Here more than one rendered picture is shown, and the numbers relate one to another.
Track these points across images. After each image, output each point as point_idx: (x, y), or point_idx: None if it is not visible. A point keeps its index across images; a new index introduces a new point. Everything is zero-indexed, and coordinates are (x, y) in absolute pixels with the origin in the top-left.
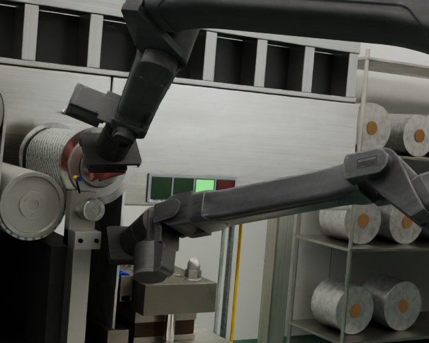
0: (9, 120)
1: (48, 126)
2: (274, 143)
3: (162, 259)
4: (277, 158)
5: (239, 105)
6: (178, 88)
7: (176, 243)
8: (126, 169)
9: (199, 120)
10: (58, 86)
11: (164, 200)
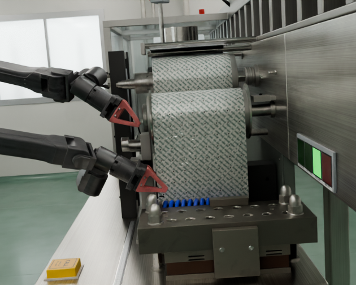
0: (268, 82)
1: (243, 86)
2: None
3: (77, 177)
4: None
5: (332, 41)
6: (304, 33)
7: (84, 172)
8: (107, 119)
9: (313, 69)
10: (274, 49)
11: (302, 166)
